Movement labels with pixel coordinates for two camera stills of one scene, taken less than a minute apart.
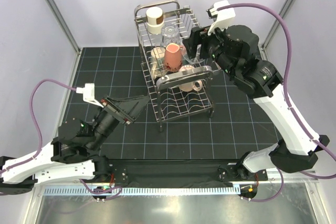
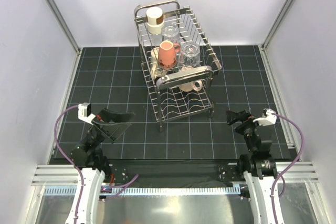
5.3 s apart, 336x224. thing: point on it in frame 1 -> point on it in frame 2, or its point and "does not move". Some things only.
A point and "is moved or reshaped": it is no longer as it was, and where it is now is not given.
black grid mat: (239, 126) does not move
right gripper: (192, 41) -> (232, 117)
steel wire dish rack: (176, 83) does not move
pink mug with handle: (196, 85) does not move
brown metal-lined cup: (155, 20) does not move
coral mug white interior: (172, 57) is moved or reshaped
